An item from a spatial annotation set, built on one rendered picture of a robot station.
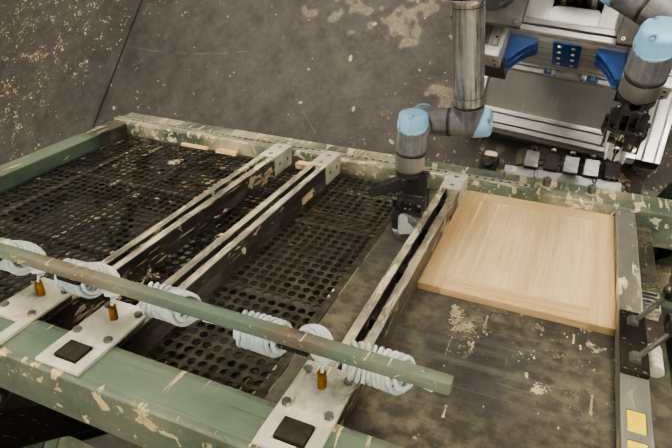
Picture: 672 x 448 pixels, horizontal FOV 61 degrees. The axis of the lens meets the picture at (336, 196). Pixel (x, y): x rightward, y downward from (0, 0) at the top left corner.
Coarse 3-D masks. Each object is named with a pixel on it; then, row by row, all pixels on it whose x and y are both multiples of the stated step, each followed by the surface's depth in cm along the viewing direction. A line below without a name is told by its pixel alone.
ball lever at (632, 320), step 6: (666, 288) 112; (666, 294) 112; (660, 300) 114; (654, 306) 115; (642, 312) 117; (648, 312) 116; (630, 318) 119; (636, 318) 118; (630, 324) 118; (636, 324) 117
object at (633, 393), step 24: (624, 216) 163; (624, 240) 151; (624, 264) 141; (624, 288) 131; (624, 384) 104; (648, 384) 104; (624, 408) 99; (648, 408) 99; (624, 432) 95; (648, 432) 95
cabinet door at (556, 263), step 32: (480, 192) 182; (448, 224) 163; (480, 224) 163; (512, 224) 164; (544, 224) 164; (576, 224) 164; (608, 224) 163; (448, 256) 147; (480, 256) 148; (512, 256) 148; (544, 256) 148; (576, 256) 148; (608, 256) 148; (448, 288) 135; (480, 288) 135; (512, 288) 135; (544, 288) 135; (576, 288) 135; (608, 288) 135; (576, 320) 124; (608, 320) 124
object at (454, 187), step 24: (456, 192) 169; (432, 216) 159; (408, 240) 144; (432, 240) 145; (408, 264) 141; (384, 288) 125; (408, 288) 129; (384, 312) 118; (360, 336) 113; (384, 336) 116; (312, 384) 95; (336, 384) 95; (360, 384) 105; (288, 408) 90; (312, 408) 90; (336, 408) 90; (264, 432) 86
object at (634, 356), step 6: (666, 336) 104; (654, 342) 106; (660, 342) 105; (648, 348) 107; (654, 348) 106; (630, 354) 109; (636, 354) 108; (642, 354) 107; (630, 360) 108; (636, 360) 108
